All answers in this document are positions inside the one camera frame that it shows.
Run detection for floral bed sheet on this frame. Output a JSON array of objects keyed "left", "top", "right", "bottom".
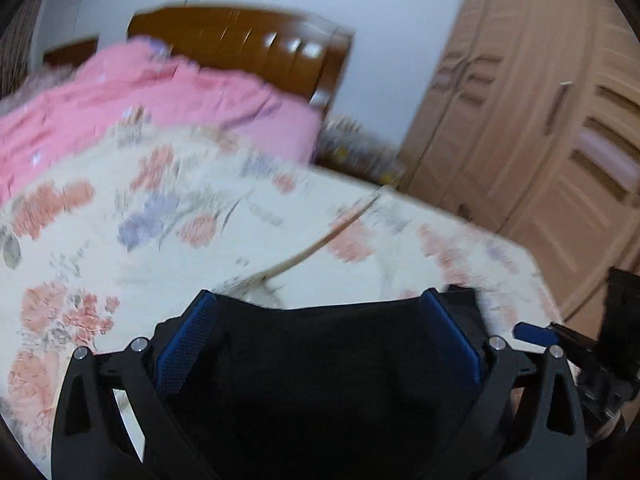
[{"left": 0, "top": 120, "right": 563, "bottom": 466}]

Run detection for black pants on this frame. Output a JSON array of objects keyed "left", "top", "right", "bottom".
[{"left": 150, "top": 285, "right": 526, "bottom": 480}]

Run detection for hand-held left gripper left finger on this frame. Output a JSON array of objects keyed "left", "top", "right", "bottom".
[{"left": 50, "top": 289, "right": 221, "bottom": 480}]

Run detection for reddish patterned curtain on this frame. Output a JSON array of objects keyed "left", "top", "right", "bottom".
[{"left": 0, "top": 0, "right": 48, "bottom": 96}]

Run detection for light wooden wardrobe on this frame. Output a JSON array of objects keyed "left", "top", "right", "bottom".
[{"left": 397, "top": 0, "right": 640, "bottom": 331}]

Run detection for dark wooden nightstand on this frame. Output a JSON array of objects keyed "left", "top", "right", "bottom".
[{"left": 42, "top": 37, "right": 100, "bottom": 68}]

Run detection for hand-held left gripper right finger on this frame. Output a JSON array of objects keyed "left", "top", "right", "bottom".
[{"left": 419, "top": 287, "right": 588, "bottom": 480}]

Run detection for nightstand with floral cover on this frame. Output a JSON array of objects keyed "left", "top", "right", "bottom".
[{"left": 312, "top": 115, "right": 407, "bottom": 187}]

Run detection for wooden headboard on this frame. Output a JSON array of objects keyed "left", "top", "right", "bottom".
[{"left": 127, "top": 6, "right": 355, "bottom": 121}]

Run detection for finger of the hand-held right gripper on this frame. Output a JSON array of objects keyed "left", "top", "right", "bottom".
[{"left": 514, "top": 321, "right": 601, "bottom": 361}]

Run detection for pink quilt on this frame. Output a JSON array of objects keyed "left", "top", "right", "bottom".
[{"left": 0, "top": 35, "right": 323, "bottom": 206}]

